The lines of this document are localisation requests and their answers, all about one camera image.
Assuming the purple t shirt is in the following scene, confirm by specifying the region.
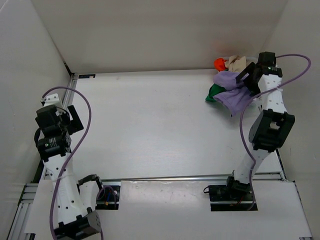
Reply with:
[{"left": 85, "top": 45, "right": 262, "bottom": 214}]
[{"left": 213, "top": 71, "right": 252, "bottom": 116}]

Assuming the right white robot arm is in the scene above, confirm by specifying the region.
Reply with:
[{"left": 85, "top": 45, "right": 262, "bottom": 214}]
[{"left": 226, "top": 51, "right": 295, "bottom": 199}]

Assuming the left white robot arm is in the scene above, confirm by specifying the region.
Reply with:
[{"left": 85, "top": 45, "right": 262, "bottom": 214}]
[{"left": 35, "top": 104, "right": 103, "bottom": 240}]

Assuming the beige t shirt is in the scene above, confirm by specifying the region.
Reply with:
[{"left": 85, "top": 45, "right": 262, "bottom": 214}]
[{"left": 224, "top": 55, "right": 251, "bottom": 73}]

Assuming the orange t shirt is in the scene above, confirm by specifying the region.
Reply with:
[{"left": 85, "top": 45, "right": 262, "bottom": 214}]
[{"left": 213, "top": 57, "right": 228, "bottom": 72}]

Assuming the green t shirt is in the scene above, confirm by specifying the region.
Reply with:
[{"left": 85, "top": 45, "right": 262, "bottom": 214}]
[{"left": 205, "top": 84, "right": 226, "bottom": 103}]

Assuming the black label sticker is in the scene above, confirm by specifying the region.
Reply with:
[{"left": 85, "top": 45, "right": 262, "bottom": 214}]
[{"left": 78, "top": 74, "right": 96, "bottom": 79}]

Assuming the white front board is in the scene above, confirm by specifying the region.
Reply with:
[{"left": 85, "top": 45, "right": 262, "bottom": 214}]
[{"left": 23, "top": 179, "right": 313, "bottom": 238}]

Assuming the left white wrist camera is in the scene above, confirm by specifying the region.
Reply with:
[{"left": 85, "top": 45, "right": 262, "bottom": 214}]
[{"left": 41, "top": 93, "right": 63, "bottom": 108}]

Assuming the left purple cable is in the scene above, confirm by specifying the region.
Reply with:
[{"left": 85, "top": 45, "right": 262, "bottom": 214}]
[{"left": 41, "top": 86, "right": 105, "bottom": 240}]

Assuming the purple cable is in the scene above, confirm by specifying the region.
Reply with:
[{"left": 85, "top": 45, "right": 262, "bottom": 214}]
[
  {"left": 239, "top": 53, "right": 312, "bottom": 210},
  {"left": 41, "top": 86, "right": 105, "bottom": 240}
]

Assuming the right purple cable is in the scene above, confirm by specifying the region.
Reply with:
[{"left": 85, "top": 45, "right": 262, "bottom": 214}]
[{"left": 239, "top": 53, "right": 312, "bottom": 210}]

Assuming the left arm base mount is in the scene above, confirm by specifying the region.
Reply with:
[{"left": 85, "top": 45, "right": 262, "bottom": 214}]
[{"left": 95, "top": 181, "right": 121, "bottom": 210}]

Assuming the aluminium frame rail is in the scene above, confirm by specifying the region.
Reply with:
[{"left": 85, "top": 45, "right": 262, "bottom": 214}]
[{"left": 7, "top": 72, "right": 286, "bottom": 240}]

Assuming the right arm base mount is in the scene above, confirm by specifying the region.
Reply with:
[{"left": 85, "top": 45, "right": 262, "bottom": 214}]
[{"left": 203, "top": 176, "right": 258, "bottom": 212}]

